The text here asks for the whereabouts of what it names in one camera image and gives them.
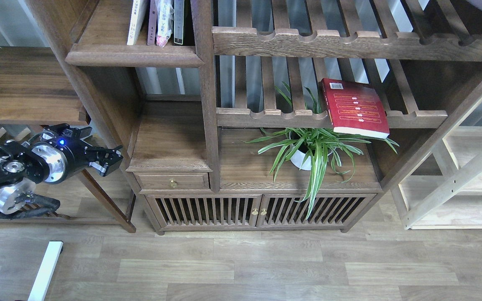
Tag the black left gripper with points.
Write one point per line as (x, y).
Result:
(66, 153)

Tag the yellow green cover book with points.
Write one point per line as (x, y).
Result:
(138, 11)

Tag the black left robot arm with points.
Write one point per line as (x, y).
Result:
(20, 171)

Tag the light wooden shelf unit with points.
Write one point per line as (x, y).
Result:
(445, 191)

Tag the brass drawer knob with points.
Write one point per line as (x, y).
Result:
(172, 183)

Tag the white metal leg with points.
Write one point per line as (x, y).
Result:
(45, 271)

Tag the mauve upright book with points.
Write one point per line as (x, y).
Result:
(153, 16)

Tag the dark green upright book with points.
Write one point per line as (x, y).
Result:
(179, 22)

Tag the dark wooden bookshelf cabinet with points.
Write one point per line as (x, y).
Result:
(188, 112)

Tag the green spider plant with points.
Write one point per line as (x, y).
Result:
(328, 146)

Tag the white plant pot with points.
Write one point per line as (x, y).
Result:
(298, 158)

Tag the red book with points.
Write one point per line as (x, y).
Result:
(355, 108)

